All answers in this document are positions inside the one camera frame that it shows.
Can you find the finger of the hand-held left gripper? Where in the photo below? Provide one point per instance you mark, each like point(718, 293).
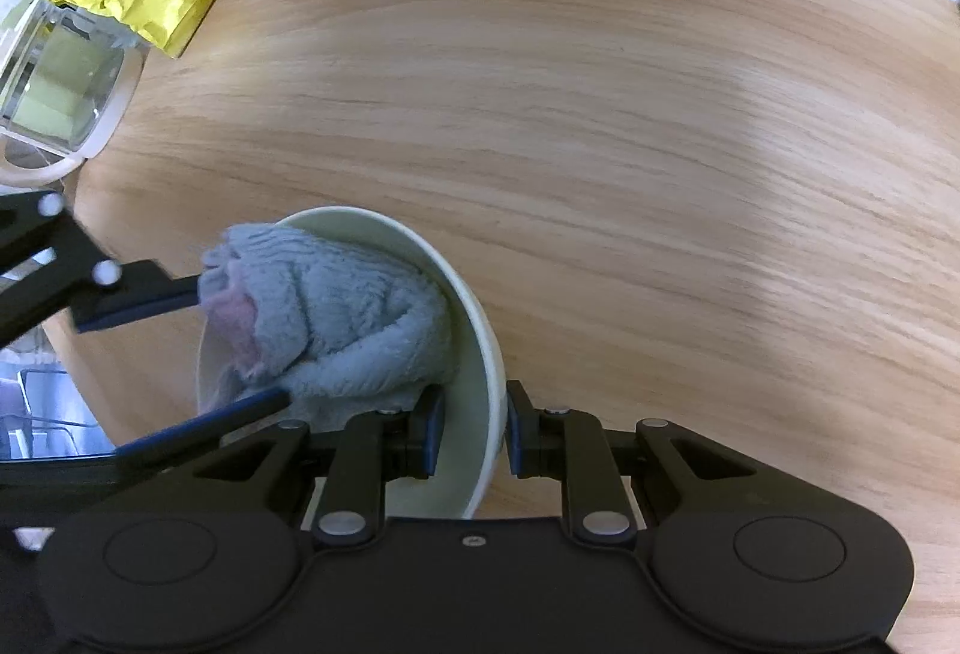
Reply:
point(210, 425)
point(127, 301)

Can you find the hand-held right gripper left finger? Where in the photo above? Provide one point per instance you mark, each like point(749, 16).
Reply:
point(427, 433)

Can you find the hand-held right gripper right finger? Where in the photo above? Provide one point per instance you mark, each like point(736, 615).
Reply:
point(521, 436)

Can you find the pale green bowl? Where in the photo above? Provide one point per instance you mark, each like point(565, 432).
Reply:
point(476, 414)

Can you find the glass kettle with white lid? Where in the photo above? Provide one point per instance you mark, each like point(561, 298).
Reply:
point(67, 91)

